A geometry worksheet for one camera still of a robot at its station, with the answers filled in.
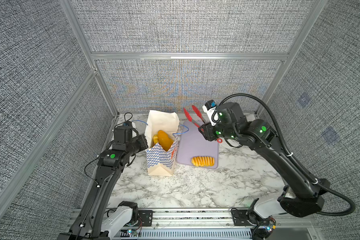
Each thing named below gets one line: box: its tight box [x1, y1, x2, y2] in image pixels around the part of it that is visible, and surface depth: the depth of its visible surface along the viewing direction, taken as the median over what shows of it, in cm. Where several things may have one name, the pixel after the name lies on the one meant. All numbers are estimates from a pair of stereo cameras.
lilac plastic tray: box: [176, 120, 219, 169], surface depth 97 cm
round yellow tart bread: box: [153, 134, 159, 145], surface depth 99 cm
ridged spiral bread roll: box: [191, 156, 215, 167], surface depth 91 cm
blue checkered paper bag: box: [144, 110, 180, 177], surface depth 85 cm
